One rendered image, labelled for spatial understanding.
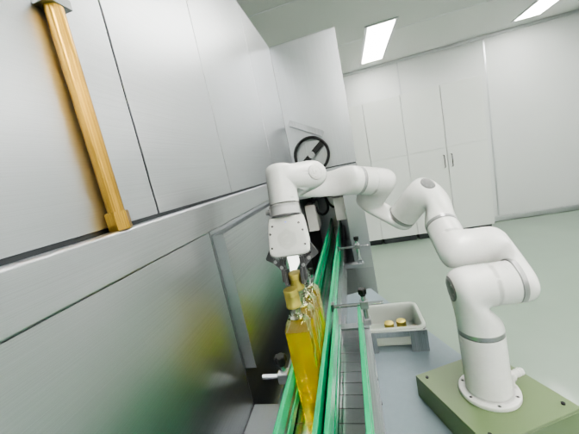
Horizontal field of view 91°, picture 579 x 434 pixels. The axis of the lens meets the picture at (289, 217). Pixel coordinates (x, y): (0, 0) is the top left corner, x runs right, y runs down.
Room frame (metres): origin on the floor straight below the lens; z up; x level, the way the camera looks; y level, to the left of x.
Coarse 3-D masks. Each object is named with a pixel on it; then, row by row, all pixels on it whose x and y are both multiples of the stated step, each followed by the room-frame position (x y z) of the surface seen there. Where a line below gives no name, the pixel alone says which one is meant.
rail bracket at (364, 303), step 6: (360, 288) 0.86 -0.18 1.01; (360, 294) 0.86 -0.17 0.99; (360, 300) 0.87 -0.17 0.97; (366, 300) 0.86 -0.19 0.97; (336, 306) 0.88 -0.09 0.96; (342, 306) 0.88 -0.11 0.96; (348, 306) 0.87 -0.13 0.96; (354, 306) 0.87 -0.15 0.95; (360, 306) 0.86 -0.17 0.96; (366, 306) 0.85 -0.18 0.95; (366, 312) 0.86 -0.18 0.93; (366, 318) 0.86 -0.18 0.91; (366, 324) 0.85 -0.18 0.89
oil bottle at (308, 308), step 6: (306, 306) 0.66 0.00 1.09; (312, 306) 0.68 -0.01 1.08; (306, 312) 0.65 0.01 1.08; (312, 312) 0.66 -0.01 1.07; (312, 318) 0.65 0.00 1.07; (312, 324) 0.65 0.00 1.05; (318, 330) 0.68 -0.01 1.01; (318, 336) 0.67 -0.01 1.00; (318, 342) 0.65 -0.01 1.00; (318, 348) 0.65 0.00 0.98; (318, 354) 0.65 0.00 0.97
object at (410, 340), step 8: (424, 328) 0.89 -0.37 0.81; (376, 336) 0.89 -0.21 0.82; (384, 336) 0.88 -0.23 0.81; (392, 336) 0.88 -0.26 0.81; (400, 336) 0.87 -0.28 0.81; (408, 336) 0.87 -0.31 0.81; (416, 336) 0.86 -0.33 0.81; (424, 336) 0.85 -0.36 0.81; (376, 344) 0.89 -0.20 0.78; (384, 344) 0.89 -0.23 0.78; (392, 344) 0.88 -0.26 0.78; (400, 344) 0.88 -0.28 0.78; (408, 344) 0.87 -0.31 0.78; (416, 344) 0.86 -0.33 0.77; (424, 344) 0.86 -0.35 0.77; (376, 352) 0.89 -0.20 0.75; (384, 352) 0.89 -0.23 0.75
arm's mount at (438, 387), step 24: (432, 384) 0.65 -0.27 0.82; (456, 384) 0.63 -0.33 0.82; (528, 384) 0.59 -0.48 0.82; (432, 408) 0.64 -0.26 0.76; (456, 408) 0.56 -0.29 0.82; (480, 408) 0.55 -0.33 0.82; (528, 408) 0.53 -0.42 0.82; (552, 408) 0.52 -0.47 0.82; (576, 408) 0.51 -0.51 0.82; (456, 432) 0.56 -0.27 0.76; (480, 432) 0.50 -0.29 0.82; (504, 432) 0.49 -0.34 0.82; (528, 432) 0.48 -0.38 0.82; (552, 432) 0.49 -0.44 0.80; (576, 432) 0.50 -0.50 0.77
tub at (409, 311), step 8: (384, 304) 1.04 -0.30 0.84; (392, 304) 1.03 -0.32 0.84; (400, 304) 1.02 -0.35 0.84; (408, 304) 1.01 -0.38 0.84; (368, 312) 1.05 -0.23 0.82; (376, 312) 1.04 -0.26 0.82; (384, 312) 1.03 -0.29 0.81; (392, 312) 1.03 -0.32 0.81; (400, 312) 1.02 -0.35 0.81; (408, 312) 1.01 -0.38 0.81; (416, 312) 0.95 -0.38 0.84; (376, 320) 1.04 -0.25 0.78; (384, 320) 1.03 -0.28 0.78; (392, 320) 1.02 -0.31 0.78; (408, 320) 1.01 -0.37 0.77; (416, 320) 0.95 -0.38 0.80; (424, 320) 0.88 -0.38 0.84; (376, 328) 0.90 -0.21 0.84; (384, 328) 0.89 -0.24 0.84; (392, 328) 0.88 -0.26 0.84; (400, 328) 0.87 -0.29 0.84; (408, 328) 0.86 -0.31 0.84; (416, 328) 0.86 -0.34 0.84
